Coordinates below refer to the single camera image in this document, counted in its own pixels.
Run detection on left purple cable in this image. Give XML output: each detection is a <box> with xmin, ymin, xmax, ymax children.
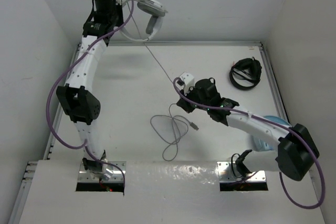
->
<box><xmin>46</xmin><ymin>0</ymin><xmax>137</xmax><ymax>183</ymax></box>

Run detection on black headphones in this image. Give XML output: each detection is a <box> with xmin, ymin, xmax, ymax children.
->
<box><xmin>229</xmin><ymin>57</ymin><xmax>262</xmax><ymax>91</ymax></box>

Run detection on blue headphones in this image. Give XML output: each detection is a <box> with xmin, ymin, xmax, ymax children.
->
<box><xmin>253</xmin><ymin>115</ymin><xmax>291</xmax><ymax>152</ymax></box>

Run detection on purple cable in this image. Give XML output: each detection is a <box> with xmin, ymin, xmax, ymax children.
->
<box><xmin>173</xmin><ymin>77</ymin><xmax>326</xmax><ymax>210</ymax></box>
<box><xmin>46</xmin><ymin>0</ymin><xmax>137</xmax><ymax>183</ymax></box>

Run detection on metal base plate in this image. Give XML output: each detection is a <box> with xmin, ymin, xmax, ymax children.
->
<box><xmin>77</xmin><ymin>163</ymin><xmax>124</xmax><ymax>183</ymax></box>
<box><xmin>217</xmin><ymin>160</ymin><xmax>267</xmax><ymax>184</ymax></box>

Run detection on grey headphones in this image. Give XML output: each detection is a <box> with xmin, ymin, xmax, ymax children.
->
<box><xmin>119</xmin><ymin>0</ymin><xmax>169</xmax><ymax>43</ymax></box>

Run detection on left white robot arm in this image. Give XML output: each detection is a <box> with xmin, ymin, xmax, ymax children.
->
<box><xmin>56</xmin><ymin>0</ymin><xmax>119</xmax><ymax>177</ymax></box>

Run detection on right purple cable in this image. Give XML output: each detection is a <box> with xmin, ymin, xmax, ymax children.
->
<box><xmin>173</xmin><ymin>77</ymin><xmax>326</xmax><ymax>210</ymax></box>

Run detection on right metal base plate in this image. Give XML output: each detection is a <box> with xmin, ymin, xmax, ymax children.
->
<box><xmin>217</xmin><ymin>160</ymin><xmax>267</xmax><ymax>184</ymax></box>

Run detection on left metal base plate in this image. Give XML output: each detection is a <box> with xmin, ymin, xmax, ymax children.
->
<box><xmin>77</xmin><ymin>163</ymin><xmax>124</xmax><ymax>183</ymax></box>

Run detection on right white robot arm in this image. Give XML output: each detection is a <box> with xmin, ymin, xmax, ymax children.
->
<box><xmin>173</xmin><ymin>73</ymin><xmax>319</xmax><ymax>182</ymax></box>

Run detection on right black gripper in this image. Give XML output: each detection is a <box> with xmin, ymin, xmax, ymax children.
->
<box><xmin>177</xmin><ymin>84</ymin><xmax>210</xmax><ymax>113</ymax></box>

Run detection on white front board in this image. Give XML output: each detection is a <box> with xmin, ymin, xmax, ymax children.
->
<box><xmin>20</xmin><ymin>160</ymin><xmax>324</xmax><ymax>223</ymax></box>

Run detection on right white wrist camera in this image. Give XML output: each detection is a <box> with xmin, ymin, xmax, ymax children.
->
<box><xmin>175</xmin><ymin>72</ymin><xmax>195</xmax><ymax>95</ymax></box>

